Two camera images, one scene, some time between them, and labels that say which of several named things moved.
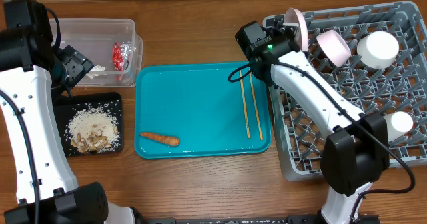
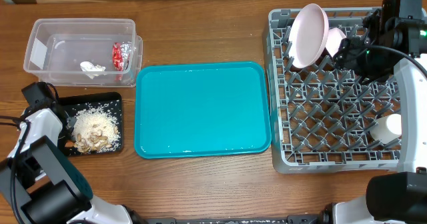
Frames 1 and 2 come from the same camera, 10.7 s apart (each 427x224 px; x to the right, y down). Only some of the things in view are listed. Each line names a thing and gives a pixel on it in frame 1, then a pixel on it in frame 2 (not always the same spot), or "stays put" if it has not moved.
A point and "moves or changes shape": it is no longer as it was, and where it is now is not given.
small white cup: x=398 y=123 stays put
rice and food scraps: x=93 y=130 stays put
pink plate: x=293 y=16 moves or changes shape
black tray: x=91 y=123 stays put
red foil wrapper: x=121 y=55 stays put
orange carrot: x=161 y=139 → x=69 y=144
